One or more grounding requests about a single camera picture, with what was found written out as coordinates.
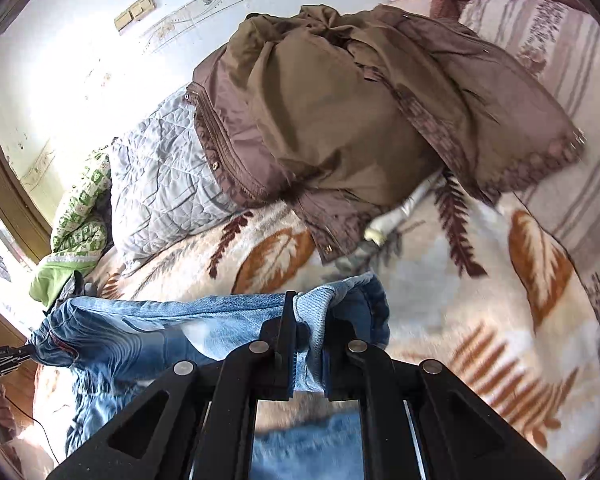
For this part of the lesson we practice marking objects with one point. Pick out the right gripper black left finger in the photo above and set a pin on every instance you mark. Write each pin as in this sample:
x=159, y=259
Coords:
x=194, y=422

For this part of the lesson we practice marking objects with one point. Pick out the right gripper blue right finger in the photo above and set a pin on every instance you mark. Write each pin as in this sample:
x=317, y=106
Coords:
x=421, y=421

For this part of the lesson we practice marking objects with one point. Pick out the light blue denim jeans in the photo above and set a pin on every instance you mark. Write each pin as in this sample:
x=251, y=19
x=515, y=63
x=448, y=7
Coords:
x=116, y=348

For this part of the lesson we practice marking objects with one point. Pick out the person left hand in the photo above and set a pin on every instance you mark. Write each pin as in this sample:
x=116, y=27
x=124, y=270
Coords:
x=6, y=417

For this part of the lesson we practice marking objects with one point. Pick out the dark grey folded garment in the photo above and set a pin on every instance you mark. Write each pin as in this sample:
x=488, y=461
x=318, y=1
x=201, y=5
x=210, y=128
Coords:
x=75, y=286

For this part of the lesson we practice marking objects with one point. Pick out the leaf pattern fleece blanket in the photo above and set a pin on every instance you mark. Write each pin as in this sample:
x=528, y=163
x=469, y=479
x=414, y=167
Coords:
x=507, y=307

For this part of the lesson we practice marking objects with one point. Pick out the white rolled cloth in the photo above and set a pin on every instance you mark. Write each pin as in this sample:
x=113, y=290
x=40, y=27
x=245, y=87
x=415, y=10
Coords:
x=381, y=227

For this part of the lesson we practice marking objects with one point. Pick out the grey quilted pillow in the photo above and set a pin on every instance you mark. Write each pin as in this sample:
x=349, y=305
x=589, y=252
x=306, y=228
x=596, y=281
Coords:
x=163, y=188

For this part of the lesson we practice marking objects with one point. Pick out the brown jacket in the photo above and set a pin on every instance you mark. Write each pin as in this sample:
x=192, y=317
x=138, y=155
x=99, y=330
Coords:
x=342, y=116

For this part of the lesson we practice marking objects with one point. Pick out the striped floral bedsheet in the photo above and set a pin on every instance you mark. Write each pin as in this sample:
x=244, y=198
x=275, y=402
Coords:
x=560, y=46

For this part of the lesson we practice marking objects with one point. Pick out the wooden window frame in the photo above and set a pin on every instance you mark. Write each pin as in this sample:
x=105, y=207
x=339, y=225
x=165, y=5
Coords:
x=20, y=215

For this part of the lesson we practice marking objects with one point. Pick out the beige wall switch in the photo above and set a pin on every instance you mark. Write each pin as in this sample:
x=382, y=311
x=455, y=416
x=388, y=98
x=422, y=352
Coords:
x=135, y=13

